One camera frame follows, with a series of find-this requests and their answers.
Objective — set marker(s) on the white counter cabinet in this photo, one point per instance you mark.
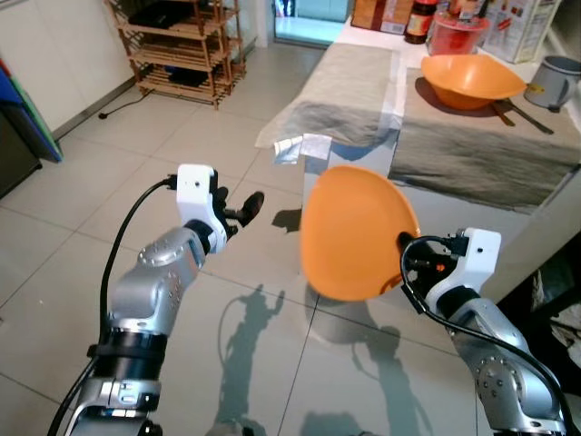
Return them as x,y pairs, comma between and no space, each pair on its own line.
363,41

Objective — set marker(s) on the black bin bag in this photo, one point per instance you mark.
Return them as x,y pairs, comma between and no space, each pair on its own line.
526,291

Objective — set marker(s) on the grey metal mug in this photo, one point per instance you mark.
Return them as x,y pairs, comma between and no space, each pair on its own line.
558,86

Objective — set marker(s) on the orange bowl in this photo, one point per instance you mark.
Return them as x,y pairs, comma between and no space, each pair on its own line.
472,80

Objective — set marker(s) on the white crumpled cloth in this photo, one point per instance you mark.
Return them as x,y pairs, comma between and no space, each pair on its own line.
567,331

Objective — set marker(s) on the black flat device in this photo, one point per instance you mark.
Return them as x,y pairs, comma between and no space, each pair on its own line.
162,14

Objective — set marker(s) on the brown wooden utensil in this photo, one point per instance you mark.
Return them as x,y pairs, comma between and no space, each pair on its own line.
502,113

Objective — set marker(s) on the white tall cupboard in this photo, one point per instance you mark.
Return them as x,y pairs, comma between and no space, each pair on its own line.
54,54

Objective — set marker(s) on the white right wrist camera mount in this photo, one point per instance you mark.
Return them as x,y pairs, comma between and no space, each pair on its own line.
477,254

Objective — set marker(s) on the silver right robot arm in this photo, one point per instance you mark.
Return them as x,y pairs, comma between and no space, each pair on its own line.
499,363

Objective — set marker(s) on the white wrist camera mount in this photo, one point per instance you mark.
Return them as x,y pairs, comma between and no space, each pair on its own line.
195,186
477,254

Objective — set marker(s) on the dark sauce jar red lid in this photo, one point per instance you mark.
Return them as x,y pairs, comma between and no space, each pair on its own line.
420,23

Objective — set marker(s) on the glass door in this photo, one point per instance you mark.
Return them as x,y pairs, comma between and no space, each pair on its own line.
313,27

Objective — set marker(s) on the brown round can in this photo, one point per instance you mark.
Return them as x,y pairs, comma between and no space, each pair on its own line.
465,7

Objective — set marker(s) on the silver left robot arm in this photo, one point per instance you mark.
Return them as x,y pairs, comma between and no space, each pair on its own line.
150,282

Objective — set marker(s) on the orange plate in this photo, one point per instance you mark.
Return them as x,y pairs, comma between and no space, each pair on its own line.
354,232

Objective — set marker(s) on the wooden slatted shelf rack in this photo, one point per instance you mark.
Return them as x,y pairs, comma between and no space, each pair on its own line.
172,77

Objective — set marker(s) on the dark slim utensil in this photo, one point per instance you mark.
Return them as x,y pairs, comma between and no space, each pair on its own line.
536,123

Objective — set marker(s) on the red plastic tub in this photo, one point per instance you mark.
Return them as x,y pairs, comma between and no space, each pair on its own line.
458,38

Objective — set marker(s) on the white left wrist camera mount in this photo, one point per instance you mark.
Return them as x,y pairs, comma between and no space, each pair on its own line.
195,186

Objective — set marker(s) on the blue green flat board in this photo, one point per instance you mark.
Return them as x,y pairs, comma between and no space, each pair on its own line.
18,91

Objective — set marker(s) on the orange snack package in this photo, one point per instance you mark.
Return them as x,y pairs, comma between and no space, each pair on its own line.
381,14

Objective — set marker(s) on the dark beige woven placemat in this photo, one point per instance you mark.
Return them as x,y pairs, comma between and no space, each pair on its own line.
472,159

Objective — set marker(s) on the small black device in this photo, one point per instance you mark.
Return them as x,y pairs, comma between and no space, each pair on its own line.
188,76

